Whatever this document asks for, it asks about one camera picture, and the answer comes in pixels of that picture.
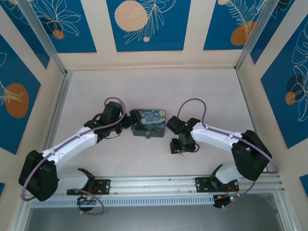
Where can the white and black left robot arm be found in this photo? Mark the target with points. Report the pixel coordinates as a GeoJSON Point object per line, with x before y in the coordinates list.
{"type": "Point", "coordinates": [72, 144]}

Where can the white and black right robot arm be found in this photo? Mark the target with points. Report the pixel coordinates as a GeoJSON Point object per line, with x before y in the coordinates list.
{"type": "Point", "coordinates": [211, 137]}

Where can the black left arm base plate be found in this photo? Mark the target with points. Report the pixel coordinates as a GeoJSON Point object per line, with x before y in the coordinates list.
{"type": "Point", "coordinates": [106, 186]}

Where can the aluminium table side rail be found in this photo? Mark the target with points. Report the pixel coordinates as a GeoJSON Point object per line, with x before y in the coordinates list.
{"type": "Point", "coordinates": [61, 101]}
{"type": "Point", "coordinates": [245, 101]}

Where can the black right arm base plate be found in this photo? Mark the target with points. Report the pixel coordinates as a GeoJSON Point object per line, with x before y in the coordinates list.
{"type": "Point", "coordinates": [202, 184]}

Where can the aluminium upright frame post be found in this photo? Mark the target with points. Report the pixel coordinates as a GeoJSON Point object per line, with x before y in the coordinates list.
{"type": "Point", "coordinates": [255, 36]}
{"type": "Point", "coordinates": [45, 41]}

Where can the long aluminium base rail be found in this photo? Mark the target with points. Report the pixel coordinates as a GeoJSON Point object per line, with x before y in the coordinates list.
{"type": "Point", "coordinates": [154, 184]}

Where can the starry night print tin box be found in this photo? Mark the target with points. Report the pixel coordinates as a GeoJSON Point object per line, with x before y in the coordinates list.
{"type": "Point", "coordinates": [151, 120]}

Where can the blue poster with cream circle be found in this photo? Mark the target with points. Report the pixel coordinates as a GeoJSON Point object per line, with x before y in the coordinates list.
{"type": "Point", "coordinates": [168, 36]}

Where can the aluminium frame bar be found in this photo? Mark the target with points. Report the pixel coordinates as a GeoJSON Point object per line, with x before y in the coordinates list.
{"type": "Point", "coordinates": [19, 216]}
{"type": "Point", "coordinates": [285, 214]}

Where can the small blue padlock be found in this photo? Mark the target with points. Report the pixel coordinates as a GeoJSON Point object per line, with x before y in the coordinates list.
{"type": "Point", "coordinates": [147, 136]}

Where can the small circuit board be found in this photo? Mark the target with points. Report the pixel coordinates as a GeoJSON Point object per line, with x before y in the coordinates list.
{"type": "Point", "coordinates": [226, 199]}
{"type": "Point", "coordinates": [86, 199]}

